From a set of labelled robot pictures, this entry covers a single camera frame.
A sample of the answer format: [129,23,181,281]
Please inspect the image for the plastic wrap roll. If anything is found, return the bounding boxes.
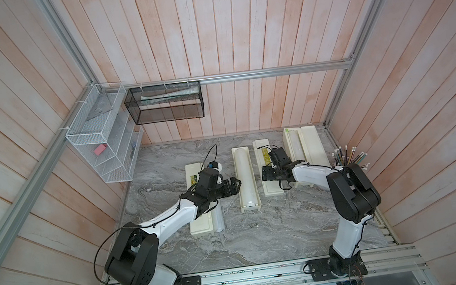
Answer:
[212,204,226,232]
[234,147,259,209]
[288,130,306,161]

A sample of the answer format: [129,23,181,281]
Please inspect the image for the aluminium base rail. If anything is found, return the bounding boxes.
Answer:
[81,241,432,285]

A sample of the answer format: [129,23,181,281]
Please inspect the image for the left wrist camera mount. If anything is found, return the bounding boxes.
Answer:
[208,161,222,173]

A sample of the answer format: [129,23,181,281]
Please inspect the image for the pencil holder with pencils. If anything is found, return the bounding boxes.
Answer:
[331,145,371,170]

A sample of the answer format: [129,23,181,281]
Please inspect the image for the black wire mesh basket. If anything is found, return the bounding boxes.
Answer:
[124,81,205,125]

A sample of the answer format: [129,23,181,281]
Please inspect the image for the pink eraser block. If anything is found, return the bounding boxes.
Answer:
[94,143,108,156]

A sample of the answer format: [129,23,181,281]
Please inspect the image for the white wire mesh shelf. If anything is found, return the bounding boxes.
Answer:
[65,82,144,184]

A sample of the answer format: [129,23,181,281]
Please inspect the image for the cream dispenser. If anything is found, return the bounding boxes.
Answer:
[282,126,330,166]
[185,163,215,237]
[230,137,291,214]

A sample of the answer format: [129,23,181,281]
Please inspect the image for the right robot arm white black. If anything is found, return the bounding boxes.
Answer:
[261,160,382,281]

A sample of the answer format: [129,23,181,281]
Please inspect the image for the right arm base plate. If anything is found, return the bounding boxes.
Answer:
[306,252,368,282]

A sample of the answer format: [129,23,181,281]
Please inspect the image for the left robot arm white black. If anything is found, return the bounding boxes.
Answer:
[104,166,242,285]

